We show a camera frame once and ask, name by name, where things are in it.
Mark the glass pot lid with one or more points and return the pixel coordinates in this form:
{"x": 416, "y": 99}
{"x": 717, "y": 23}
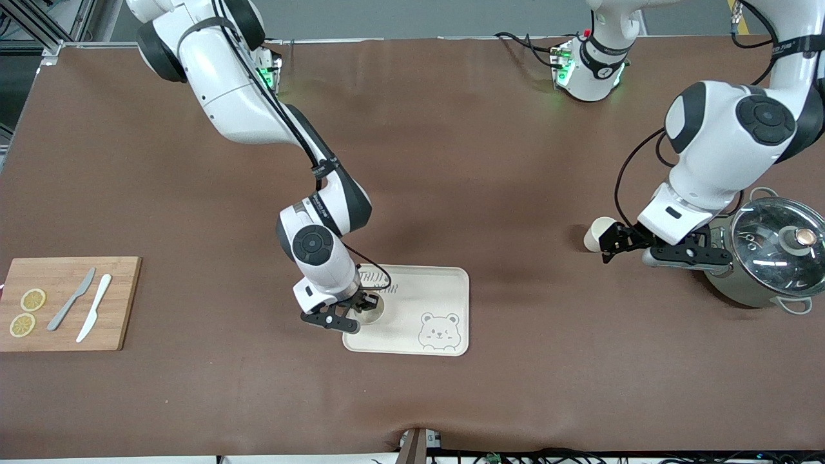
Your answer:
{"x": 760, "y": 251}

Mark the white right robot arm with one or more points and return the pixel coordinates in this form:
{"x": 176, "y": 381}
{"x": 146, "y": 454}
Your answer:
{"x": 225, "y": 84}

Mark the brown table cover mat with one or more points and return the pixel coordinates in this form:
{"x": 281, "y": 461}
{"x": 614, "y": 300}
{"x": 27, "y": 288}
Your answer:
{"x": 412, "y": 161}

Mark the yellow lemon slice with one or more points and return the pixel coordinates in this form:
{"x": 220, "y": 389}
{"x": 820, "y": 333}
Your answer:
{"x": 22, "y": 325}
{"x": 33, "y": 299}

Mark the aluminium frame profile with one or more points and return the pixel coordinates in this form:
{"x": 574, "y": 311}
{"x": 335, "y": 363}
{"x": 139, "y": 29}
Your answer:
{"x": 38, "y": 29}

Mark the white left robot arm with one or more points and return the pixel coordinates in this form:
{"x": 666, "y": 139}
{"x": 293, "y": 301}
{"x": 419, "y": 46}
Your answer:
{"x": 722, "y": 142}

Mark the white plastic knife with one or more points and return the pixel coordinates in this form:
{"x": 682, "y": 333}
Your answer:
{"x": 95, "y": 306}

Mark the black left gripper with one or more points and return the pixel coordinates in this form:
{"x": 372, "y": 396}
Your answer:
{"x": 623, "y": 236}

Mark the white IKEA cup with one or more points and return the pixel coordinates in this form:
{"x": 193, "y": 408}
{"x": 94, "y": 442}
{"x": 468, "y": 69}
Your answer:
{"x": 593, "y": 237}
{"x": 376, "y": 317}

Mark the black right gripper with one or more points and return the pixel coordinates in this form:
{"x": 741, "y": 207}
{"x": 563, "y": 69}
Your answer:
{"x": 365, "y": 301}

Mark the cream bear print tray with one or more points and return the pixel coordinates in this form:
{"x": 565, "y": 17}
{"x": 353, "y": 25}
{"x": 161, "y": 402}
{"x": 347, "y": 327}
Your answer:
{"x": 399, "y": 335}

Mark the wooden cutting board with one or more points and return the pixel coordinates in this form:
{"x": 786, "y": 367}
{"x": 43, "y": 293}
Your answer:
{"x": 122, "y": 303}

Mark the grey plastic knife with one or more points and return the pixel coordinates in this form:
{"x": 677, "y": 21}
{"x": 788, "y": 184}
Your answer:
{"x": 69, "y": 301}

